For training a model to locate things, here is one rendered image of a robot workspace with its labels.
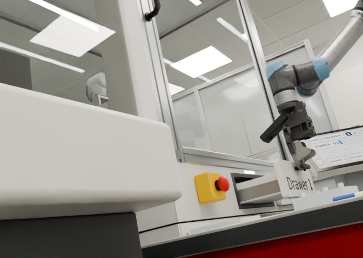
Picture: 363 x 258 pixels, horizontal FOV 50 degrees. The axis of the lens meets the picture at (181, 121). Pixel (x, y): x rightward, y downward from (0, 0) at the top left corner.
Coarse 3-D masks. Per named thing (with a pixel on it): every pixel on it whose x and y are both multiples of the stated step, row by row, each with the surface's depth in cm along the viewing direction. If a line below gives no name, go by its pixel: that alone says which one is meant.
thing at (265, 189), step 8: (264, 176) 114; (272, 176) 113; (240, 184) 118; (248, 184) 116; (256, 184) 115; (264, 184) 113; (272, 184) 112; (240, 192) 117; (248, 192) 116; (256, 192) 114; (264, 192) 113; (272, 192) 112; (280, 192) 111; (240, 200) 117; (248, 200) 116; (256, 200) 117; (264, 200) 124; (272, 200) 131
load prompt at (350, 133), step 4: (340, 132) 218; (344, 132) 217; (348, 132) 217; (352, 132) 217; (356, 132) 216; (320, 136) 216; (324, 136) 216; (328, 136) 216; (332, 136) 215; (336, 136) 215; (340, 136) 215; (344, 136) 214; (348, 136) 214; (308, 140) 214; (312, 140) 213; (316, 140) 213; (320, 140) 213; (324, 140) 212
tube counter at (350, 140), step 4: (360, 136) 213; (336, 140) 212; (340, 140) 211; (344, 140) 211; (348, 140) 211; (352, 140) 210; (356, 140) 210; (360, 140) 210; (336, 144) 209; (340, 144) 208
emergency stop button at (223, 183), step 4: (220, 176) 98; (224, 176) 99; (220, 180) 97; (224, 180) 97; (220, 184) 97; (224, 184) 97; (228, 184) 99; (220, 188) 97; (224, 188) 97; (228, 188) 98
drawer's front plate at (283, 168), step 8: (280, 160) 112; (280, 168) 110; (288, 168) 116; (280, 176) 109; (288, 176) 113; (296, 176) 119; (304, 176) 126; (280, 184) 109; (304, 184) 123; (312, 184) 131; (288, 192) 109; (296, 192) 114; (304, 192) 121; (312, 192) 128
